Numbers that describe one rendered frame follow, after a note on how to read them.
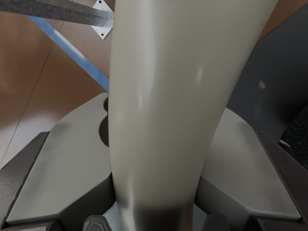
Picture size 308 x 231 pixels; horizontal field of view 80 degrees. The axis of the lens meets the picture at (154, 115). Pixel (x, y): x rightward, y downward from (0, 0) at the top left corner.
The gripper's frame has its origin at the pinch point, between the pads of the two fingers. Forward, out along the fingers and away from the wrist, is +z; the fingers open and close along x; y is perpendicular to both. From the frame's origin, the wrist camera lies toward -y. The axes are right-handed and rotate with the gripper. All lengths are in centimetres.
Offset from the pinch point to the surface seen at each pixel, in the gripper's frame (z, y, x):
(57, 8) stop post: 96, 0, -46
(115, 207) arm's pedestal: 31, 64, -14
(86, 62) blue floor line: 142, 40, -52
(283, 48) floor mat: 98, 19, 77
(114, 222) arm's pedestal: 30, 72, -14
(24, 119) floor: 158, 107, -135
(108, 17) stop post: 139, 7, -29
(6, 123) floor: 166, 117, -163
